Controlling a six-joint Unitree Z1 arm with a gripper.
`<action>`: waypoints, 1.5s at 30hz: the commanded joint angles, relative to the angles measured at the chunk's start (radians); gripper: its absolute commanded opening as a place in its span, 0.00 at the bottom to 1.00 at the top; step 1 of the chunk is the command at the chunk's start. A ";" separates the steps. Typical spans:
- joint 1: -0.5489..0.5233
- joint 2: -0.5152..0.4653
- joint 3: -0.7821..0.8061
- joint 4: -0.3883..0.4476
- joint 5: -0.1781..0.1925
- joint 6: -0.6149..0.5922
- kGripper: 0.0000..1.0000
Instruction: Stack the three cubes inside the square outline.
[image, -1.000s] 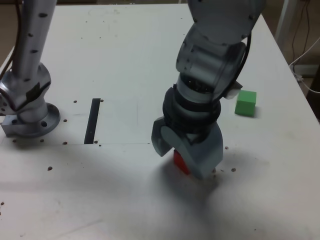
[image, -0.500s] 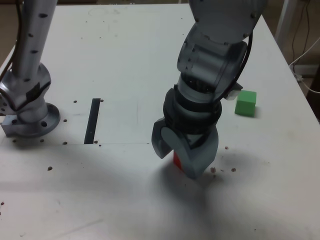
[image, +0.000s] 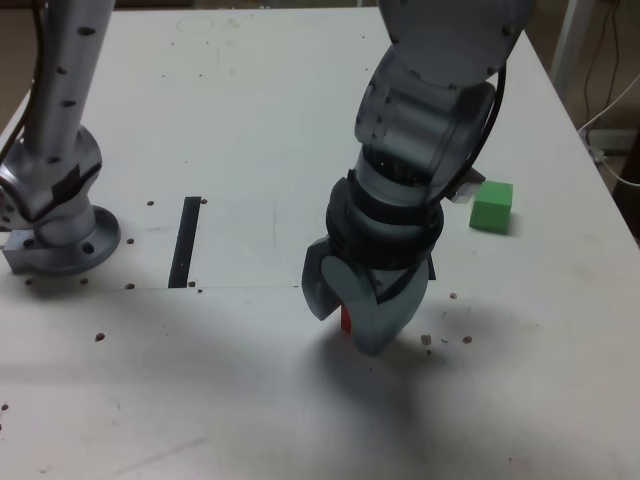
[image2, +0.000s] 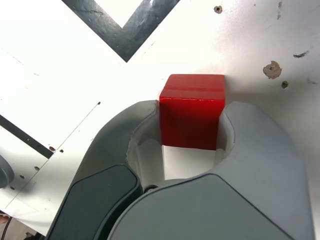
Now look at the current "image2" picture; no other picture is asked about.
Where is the red cube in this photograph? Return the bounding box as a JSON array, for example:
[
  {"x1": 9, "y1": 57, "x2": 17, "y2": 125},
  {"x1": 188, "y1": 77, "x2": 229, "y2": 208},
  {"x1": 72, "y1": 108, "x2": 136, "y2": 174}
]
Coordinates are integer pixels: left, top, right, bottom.
[{"x1": 158, "y1": 73, "x2": 227, "y2": 151}]

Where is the black tape square outline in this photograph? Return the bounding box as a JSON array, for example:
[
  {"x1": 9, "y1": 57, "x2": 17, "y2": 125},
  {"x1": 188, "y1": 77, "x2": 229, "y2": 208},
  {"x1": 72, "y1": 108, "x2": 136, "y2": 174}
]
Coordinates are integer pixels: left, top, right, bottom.
[{"x1": 61, "y1": 0, "x2": 181, "y2": 63}]

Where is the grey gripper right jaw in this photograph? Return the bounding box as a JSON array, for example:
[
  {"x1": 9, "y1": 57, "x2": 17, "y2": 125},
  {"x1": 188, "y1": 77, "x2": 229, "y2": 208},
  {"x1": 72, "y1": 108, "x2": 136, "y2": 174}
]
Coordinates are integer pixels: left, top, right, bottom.
[{"x1": 107, "y1": 100, "x2": 315, "y2": 240}]

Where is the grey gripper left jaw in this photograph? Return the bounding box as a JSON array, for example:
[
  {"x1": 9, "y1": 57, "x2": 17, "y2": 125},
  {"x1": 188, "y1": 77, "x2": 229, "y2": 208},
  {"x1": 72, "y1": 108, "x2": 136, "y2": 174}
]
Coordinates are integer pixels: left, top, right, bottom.
[{"x1": 46, "y1": 99, "x2": 166, "y2": 240}]

